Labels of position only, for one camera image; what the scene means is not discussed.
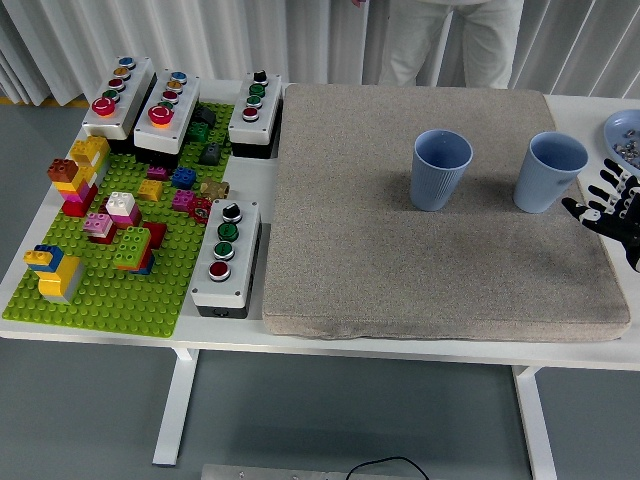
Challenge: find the white pink brick stack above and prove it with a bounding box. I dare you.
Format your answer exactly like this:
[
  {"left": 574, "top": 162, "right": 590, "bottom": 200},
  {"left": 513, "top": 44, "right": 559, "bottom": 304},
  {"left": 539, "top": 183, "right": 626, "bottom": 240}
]
[{"left": 104, "top": 191, "right": 143, "bottom": 229}]

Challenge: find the red valve handwheel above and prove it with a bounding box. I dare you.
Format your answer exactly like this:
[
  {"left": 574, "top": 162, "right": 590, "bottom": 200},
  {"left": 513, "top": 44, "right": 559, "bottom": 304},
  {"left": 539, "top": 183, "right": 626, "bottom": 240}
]
[{"left": 188, "top": 197, "right": 215, "bottom": 222}]

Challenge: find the blue ribbed cup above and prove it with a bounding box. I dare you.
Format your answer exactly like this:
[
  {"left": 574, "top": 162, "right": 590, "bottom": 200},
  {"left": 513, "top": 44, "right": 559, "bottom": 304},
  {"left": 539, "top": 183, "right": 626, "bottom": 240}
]
[
  {"left": 409, "top": 129, "right": 474, "bottom": 213},
  {"left": 513, "top": 130, "right": 590, "bottom": 215}
]

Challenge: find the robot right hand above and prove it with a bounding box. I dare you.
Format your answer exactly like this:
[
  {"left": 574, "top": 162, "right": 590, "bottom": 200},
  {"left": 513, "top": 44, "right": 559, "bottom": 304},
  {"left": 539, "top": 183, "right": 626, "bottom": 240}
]
[{"left": 560, "top": 158, "right": 640, "bottom": 274}]

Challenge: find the white pleated curtain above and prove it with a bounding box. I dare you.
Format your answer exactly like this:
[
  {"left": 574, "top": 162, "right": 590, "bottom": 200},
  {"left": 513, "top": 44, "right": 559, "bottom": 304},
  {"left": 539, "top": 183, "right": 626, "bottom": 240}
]
[{"left": 0, "top": 0, "right": 640, "bottom": 107}]

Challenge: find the grey-brown fabric mat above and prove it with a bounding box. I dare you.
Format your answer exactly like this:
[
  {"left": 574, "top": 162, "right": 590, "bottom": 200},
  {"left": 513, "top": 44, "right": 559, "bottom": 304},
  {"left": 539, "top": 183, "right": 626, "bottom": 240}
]
[{"left": 261, "top": 82, "right": 631, "bottom": 344}]

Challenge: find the brown-topped brick tower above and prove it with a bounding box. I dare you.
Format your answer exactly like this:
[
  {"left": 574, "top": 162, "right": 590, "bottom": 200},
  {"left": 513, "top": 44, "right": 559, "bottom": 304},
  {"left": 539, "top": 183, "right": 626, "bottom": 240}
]
[{"left": 46, "top": 158, "right": 99, "bottom": 218}]

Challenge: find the pink red brick stack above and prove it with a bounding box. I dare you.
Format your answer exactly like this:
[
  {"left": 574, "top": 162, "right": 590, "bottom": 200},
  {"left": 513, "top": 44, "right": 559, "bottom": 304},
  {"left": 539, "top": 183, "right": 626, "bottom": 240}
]
[{"left": 83, "top": 211, "right": 119, "bottom": 246}]

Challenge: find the four-button control box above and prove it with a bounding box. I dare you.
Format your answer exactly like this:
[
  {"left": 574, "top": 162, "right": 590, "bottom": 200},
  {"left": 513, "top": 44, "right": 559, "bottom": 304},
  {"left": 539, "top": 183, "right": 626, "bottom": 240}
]
[
  {"left": 190, "top": 198, "right": 263, "bottom": 320},
  {"left": 227, "top": 69, "right": 284, "bottom": 160}
]

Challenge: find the person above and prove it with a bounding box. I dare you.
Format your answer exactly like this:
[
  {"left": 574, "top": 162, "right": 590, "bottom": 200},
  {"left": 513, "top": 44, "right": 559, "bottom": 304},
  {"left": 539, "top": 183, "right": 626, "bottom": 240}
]
[{"left": 349, "top": 0, "right": 526, "bottom": 90}]

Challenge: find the blue plate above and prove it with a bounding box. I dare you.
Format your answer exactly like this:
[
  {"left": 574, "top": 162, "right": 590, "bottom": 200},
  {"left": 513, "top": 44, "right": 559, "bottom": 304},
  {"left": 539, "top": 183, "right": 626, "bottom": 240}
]
[{"left": 603, "top": 109, "right": 640, "bottom": 180}]

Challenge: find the yellow white brick stack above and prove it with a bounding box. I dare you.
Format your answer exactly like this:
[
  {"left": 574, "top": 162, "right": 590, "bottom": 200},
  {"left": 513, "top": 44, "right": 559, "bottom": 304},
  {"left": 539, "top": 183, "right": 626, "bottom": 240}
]
[{"left": 69, "top": 135, "right": 112, "bottom": 187}]

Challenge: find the small metal nuts pile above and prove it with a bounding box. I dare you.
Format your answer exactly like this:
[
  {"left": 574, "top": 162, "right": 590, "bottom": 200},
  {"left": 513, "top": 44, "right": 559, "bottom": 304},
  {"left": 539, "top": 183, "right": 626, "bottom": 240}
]
[{"left": 613, "top": 141, "right": 640, "bottom": 165}]

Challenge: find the green-topped brick stack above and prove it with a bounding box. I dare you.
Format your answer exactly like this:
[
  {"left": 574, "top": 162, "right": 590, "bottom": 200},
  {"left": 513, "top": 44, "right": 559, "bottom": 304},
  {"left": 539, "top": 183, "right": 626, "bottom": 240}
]
[{"left": 112, "top": 225, "right": 155, "bottom": 276}]

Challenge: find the blue brick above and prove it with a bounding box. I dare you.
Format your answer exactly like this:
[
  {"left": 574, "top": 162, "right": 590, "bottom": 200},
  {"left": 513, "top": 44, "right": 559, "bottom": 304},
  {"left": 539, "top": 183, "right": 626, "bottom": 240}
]
[{"left": 171, "top": 166, "right": 197, "bottom": 190}]

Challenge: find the black cable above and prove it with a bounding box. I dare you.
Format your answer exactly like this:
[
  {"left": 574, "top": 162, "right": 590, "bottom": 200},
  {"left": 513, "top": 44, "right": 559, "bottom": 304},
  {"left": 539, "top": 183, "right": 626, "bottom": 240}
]
[{"left": 347, "top": 455, "right": 429, "bottom": 480}]

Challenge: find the five-button control box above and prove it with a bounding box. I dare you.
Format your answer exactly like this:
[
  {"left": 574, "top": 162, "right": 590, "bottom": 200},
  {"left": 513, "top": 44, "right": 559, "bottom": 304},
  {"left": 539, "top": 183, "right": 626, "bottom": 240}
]
[
  {"left": 81, "top": 54, "right": 157, "bottom": 154},
  {"left": 133, "top": 68, "right": 202, "bottom": 169}
]

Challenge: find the yellow blue brick tower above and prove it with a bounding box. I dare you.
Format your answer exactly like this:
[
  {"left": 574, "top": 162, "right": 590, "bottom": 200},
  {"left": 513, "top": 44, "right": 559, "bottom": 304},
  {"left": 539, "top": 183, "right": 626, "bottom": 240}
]
[{"left": 23, "top": 244, "right": 87, "bottom": 305}]

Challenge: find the white table leg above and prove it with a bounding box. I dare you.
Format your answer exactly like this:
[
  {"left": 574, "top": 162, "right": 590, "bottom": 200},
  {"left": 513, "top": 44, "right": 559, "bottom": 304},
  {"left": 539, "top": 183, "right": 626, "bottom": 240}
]
[
  {"left": 513, "top": 365, "right": 558, "bottom": 480},
  {"left": 152, "top": 348, "right": 200, "bottom": 468}
]

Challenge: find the brass pipe fitting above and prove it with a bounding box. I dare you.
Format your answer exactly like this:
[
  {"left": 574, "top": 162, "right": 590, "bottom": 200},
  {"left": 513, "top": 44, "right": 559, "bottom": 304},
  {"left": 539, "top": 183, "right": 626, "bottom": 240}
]
[{"left": 200, "top": 179, "right": 231, "bottom": 202}]

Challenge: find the green studded baseplate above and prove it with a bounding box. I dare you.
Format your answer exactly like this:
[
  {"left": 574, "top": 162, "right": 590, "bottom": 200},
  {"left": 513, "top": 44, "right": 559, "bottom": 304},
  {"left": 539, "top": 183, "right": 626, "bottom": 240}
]
[{"left": 2, "top": 102, "right": 236, "bottom": 340}]

